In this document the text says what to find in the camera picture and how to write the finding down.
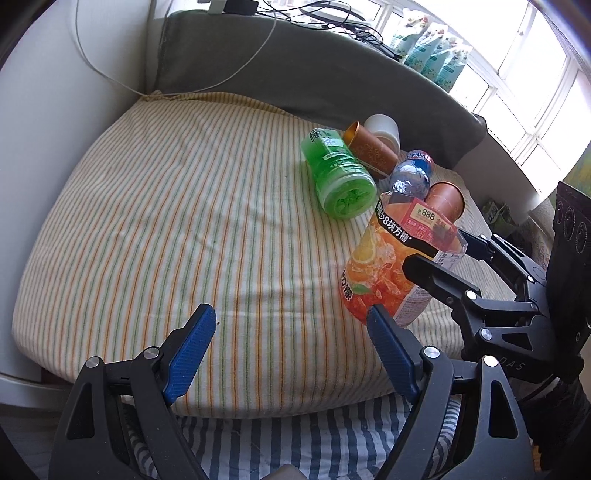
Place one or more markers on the green packet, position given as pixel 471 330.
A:
pixel 498 217

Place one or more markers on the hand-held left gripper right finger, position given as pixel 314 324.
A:
pixel 392 355

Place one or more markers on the clear water bottle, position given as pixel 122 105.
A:
pixel 408 177

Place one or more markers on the black power adapter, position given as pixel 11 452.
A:
pixel 242 5

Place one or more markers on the orange drink bottle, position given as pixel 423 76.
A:
pixel 383 263

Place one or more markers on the row of green white packets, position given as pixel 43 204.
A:
pixel 438 50

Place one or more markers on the grey cushion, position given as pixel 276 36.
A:
pixel 300 69

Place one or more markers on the striped mattress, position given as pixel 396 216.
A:
pixel 161 230

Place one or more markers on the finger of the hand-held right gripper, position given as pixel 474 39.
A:
pixel 503 254
pixel 438 279

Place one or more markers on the green plastic bottle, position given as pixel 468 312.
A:
pixel 337 175

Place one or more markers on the blue striped cloth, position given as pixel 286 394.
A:
pixel 277 438

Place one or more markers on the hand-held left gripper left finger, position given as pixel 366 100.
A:
pixel 191 355

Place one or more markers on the white cup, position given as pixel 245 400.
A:
pixel 381 127

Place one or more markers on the brown paper cup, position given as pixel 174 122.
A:
pixel 369 150
pixel 443 198

